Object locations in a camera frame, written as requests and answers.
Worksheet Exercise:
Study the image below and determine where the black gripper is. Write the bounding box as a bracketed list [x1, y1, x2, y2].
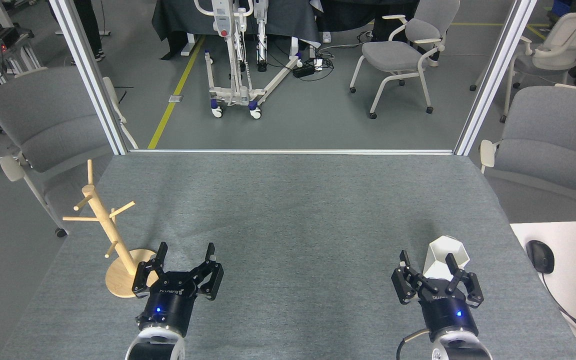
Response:
[132, 242, 225, 337]
[391, 250, 485, 343]

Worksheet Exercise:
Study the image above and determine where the white hexagonal cup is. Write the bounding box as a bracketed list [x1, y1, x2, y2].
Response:
[423, 235, 470, 281]

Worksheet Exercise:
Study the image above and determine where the wooden cup rack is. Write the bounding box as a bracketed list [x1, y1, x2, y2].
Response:
[62, 160, 162, 299]

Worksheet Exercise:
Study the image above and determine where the black computer mouse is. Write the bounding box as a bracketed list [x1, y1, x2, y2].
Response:
[526, 240, 555, 274]

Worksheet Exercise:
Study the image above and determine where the white desk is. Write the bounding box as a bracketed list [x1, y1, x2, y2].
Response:
[510, 220, 576, 360]

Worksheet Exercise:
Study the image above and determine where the grey chair with beige armrests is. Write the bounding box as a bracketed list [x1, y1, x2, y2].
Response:
[479, 84, 576, 221]
[0, 66, 139, 238]

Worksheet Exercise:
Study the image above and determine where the white stand on wheels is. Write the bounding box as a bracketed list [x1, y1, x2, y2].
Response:
[193, 0, 305, 120]

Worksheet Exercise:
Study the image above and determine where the grey chair on castors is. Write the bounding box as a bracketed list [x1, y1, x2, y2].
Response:
[349, 0, 461, 120]

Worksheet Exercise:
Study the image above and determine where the black power strip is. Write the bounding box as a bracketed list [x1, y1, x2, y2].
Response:
[293, 59, 325, 78]

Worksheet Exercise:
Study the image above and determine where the dark table cloth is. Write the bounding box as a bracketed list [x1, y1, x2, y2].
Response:
[151, 0, 321, 61]

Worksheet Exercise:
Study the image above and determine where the white mesh office chair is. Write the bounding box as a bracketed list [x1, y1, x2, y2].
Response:
[470, 11, 576, 124]

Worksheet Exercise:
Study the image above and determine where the person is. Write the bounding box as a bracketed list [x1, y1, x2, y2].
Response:
[50, 0, 106, 66]

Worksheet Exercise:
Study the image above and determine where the black mouse cable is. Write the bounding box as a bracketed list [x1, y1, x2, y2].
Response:
[540, 272, 576, 351]

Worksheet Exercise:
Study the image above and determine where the silver aluminium rail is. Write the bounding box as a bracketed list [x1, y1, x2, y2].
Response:
[129, 148, 455, 156]

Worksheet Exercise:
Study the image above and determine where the silver aluminium post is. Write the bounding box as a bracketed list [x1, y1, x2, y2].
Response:
[49, 0, 129, 156]
[454, 0, 539, 157]

